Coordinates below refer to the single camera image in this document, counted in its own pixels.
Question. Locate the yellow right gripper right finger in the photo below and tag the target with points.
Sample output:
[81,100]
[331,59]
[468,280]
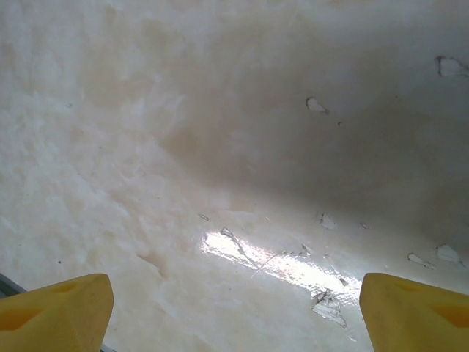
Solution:
[421,322]

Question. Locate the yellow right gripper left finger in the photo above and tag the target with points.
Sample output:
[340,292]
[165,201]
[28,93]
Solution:
[51,319]

